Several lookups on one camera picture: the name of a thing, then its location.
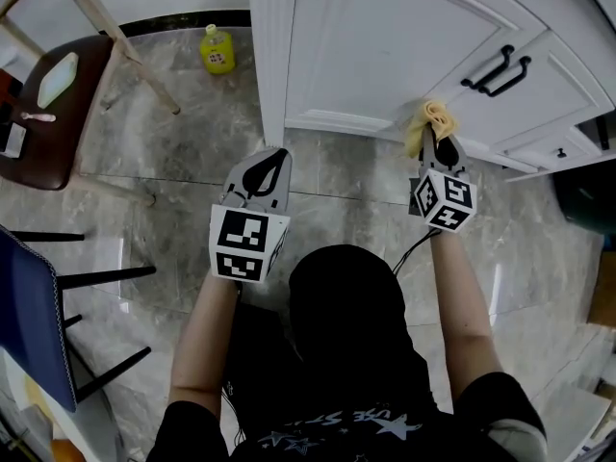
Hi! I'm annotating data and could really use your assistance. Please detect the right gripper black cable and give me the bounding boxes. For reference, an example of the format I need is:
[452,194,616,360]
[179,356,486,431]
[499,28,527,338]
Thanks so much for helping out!
[392,227,442,276]

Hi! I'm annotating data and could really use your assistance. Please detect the black door handle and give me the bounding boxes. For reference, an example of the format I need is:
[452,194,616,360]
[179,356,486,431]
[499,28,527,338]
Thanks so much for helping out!
[475,55,533,98]
[460,44,515,90]

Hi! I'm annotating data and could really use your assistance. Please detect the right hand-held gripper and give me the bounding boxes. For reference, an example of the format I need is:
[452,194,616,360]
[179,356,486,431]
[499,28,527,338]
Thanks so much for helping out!
[408,125,479,236]

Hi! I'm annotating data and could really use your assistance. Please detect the yellow cloth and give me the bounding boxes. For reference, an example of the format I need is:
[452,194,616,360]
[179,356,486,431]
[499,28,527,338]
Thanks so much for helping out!
[403,99,459,161]

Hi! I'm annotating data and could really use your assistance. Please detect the person's right forearm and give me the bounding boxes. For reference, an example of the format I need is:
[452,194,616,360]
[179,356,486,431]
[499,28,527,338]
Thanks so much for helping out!
[429,228,504,398]

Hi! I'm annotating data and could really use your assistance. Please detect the white vanity cabinet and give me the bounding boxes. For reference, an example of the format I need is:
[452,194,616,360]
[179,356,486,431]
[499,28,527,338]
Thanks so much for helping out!
[247,0,616,183]

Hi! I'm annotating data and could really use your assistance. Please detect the wooden chair brown seat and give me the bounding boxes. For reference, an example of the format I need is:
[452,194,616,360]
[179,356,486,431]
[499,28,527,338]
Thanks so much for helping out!
[0,0,182,207]

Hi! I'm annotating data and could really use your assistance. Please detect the white cabinet door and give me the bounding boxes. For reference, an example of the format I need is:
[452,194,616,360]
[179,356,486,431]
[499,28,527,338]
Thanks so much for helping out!
[284,0,550,139]
[432,29,616,148]

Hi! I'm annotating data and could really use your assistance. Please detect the blue chair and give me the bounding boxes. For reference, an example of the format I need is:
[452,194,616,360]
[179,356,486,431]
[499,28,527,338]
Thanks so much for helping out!
[0,223,158,413]

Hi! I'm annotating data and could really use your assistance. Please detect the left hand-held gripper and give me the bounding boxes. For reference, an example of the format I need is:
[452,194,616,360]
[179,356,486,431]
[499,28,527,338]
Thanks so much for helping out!
[208,147,294,285]

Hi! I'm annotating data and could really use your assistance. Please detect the black trousers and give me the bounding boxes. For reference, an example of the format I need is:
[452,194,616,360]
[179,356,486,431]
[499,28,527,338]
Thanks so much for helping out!
[223,244,456,432]

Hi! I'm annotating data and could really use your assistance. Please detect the yellow bottle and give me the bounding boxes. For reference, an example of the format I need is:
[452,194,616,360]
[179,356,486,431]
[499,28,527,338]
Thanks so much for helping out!
[199,23,237,75]

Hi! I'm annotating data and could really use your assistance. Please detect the black printed t-shirt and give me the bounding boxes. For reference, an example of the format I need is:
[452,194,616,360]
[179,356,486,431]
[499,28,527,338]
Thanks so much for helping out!
[146,371,550,462]

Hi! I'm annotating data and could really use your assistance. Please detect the white drawer with black knob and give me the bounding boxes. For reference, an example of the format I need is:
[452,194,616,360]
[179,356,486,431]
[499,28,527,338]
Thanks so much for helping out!
[500,125,603,163]

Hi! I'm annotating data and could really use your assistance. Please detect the small black white box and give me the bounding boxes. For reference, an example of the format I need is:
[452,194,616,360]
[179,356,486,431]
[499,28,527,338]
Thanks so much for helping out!
[0,121,28,158]

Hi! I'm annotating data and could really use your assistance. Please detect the white soap box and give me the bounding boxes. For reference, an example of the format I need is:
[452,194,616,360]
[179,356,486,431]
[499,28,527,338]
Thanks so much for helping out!
[37,51,80,109]

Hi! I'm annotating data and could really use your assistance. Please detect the person's left forearm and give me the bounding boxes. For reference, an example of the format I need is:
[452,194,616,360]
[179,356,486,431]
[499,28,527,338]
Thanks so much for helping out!
[167,271,242,406]

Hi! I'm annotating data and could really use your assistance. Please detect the cardboard box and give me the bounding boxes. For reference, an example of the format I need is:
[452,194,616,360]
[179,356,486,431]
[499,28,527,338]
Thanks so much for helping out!
[586,250,616,329]

